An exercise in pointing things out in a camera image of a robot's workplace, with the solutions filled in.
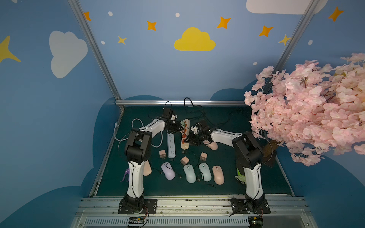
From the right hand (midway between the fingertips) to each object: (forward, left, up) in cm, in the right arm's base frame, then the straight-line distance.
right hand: (186, 140), depth 97 cm
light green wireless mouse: (-21, -3, -2) cm, 22 cm away
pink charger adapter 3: (-11, -11, -1) cm, 16 cm away
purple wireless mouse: (-22, +10, 0) cm, 24 cm away
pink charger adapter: (-10, +16, -2) cm, 19 cm away
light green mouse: (-21, -12, -1) cm, 24 cm away
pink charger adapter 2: (-14, +1, -1) cm, 14 cm away
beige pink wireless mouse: (-21, +23, -2) cm, 31 cm away
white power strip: (-6, +10, -1) cm, 12 cm away
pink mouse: (-21, -20, -1) cm, 29 cm away
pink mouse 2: (-2, -18, -2) cm, 18 cm away
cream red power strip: (+9, +2, +2) cm, 9 cm away
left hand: (+9, +4, +3) cm, 10 cm away
